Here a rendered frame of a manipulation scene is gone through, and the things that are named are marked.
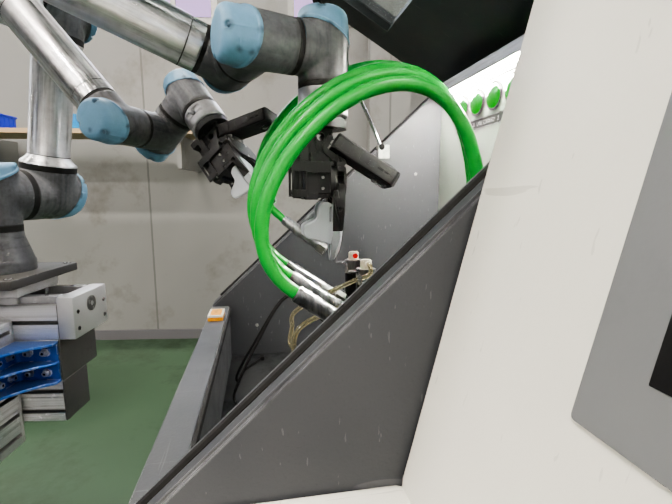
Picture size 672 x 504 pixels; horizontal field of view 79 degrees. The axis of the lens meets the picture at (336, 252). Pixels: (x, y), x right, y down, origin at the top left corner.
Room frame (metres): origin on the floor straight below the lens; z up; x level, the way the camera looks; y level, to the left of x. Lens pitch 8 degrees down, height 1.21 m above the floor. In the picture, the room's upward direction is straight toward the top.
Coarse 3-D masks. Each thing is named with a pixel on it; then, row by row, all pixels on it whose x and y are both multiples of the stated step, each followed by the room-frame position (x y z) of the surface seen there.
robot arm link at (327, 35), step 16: (304, 16) 0.61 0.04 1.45; (320, 16) 0.60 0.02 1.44; (336, 16) 0.61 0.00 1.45; (320, 32) 0.60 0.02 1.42; (336, 32) 0.61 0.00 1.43; (320, 48) 0.60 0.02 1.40; (336, 48) 0.61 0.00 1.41; (304, 64) 0.60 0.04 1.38; (320, 64) 0.60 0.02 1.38; (336, 64) 0.61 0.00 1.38; (304, 80) 0.61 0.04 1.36; (320, 80) 0.60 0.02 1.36
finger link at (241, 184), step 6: (246, 162) 0.76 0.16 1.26; (234, 168) 0.77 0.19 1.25; (252, 168) 0.77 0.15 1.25; (234, 174) 0.76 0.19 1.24; (240, 174) 0.76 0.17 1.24; (246, 174) 0.74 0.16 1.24; (240, 180) 0.75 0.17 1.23; (246, 180) 0.74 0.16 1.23; (234, 186) 0.76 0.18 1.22; (240, 186) 0.75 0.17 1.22; (246, 186) 0.75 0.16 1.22; (234, 192) 0.75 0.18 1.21; (240, 192) 0.75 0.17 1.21; (246, 192) 0.75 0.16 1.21
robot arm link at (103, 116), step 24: (0, 0) 0.81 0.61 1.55; (24, 0) 0.81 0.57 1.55; (24, 24) 0.79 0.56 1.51; (48, 24) 0.81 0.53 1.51; (48, 48) 0.78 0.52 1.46; (72, 48) 0.80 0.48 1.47; (48, 72) 0.79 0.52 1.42; (72, 72) 0.77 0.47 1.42; (96, 72) 0.80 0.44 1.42; (72, 96) 0.77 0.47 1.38; (96, 96) 0.76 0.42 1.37; (96, 120) 0.73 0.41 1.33; (120, 120) 0.75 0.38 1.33; (144, 120) 0.81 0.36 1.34; (120, 144) 0.79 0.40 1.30; (144, 144) 0.83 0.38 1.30
